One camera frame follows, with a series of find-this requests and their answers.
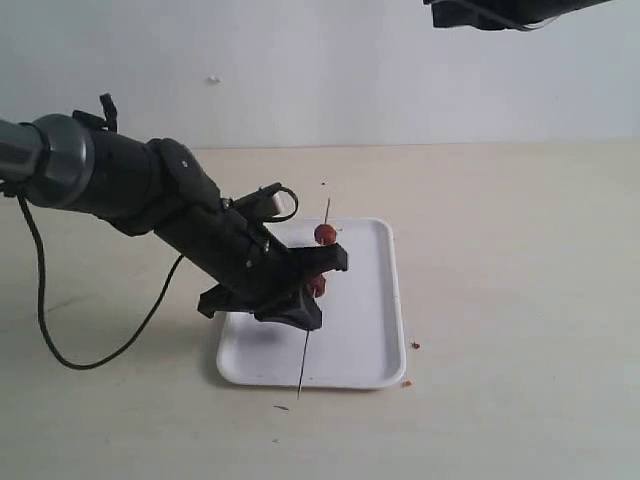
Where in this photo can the thin metal skewer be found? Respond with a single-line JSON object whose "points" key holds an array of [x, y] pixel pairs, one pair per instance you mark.
{"points": [[307, 334]]}

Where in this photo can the brown meatball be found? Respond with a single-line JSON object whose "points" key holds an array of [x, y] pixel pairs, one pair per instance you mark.
{"points": [[317, 286], [325, 234]]}

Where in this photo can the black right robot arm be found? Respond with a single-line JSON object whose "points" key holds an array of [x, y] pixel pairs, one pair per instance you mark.
{"points": [[496, 15]]}

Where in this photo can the white rectangular plastic tray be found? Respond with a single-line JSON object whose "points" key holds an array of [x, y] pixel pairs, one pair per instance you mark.
{"points": [[361, 344]]}

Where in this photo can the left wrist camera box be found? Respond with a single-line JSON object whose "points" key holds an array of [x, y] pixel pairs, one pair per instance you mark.
{"points": [[264, 205]]}

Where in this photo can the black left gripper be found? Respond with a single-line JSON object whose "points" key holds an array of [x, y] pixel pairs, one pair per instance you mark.
{"points": [[254, 272]]}

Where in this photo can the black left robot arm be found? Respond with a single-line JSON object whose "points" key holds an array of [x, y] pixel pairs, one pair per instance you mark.
{"points": [[81, 163]]}

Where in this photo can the brown meatball top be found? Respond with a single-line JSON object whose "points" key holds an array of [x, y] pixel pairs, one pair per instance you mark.
{"points": [[325, 234]]}

